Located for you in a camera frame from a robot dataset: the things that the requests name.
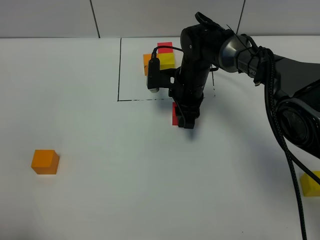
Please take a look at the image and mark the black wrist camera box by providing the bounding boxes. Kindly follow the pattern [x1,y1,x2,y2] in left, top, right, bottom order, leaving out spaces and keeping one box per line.
[146,58,160,93]

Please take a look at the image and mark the orange template cube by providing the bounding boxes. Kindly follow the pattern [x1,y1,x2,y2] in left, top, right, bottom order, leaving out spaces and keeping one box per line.
[143,53,152,76]

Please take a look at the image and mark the yellow template cube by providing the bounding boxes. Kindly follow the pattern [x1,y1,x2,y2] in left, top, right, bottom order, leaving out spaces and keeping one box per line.
[157,52,175,70]

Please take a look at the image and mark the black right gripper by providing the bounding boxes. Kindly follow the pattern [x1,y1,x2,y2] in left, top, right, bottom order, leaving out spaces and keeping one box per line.
[169,67,206,129]

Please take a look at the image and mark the red template cube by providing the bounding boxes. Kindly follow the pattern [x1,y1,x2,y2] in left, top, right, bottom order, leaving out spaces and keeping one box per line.
[157,42,174,54]

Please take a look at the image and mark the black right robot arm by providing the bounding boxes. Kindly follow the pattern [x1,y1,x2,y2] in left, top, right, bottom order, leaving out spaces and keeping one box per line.
[172,12,320,157]

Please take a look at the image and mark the black braided cable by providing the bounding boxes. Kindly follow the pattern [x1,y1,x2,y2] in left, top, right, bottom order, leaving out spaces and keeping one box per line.
[264,47,320,240]

